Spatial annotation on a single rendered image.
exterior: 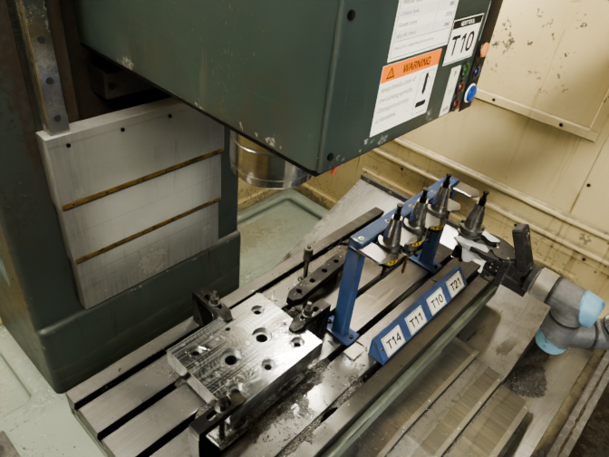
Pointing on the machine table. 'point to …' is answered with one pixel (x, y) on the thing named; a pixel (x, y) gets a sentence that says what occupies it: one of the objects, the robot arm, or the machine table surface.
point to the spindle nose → (262, 166)
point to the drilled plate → (244, 318)
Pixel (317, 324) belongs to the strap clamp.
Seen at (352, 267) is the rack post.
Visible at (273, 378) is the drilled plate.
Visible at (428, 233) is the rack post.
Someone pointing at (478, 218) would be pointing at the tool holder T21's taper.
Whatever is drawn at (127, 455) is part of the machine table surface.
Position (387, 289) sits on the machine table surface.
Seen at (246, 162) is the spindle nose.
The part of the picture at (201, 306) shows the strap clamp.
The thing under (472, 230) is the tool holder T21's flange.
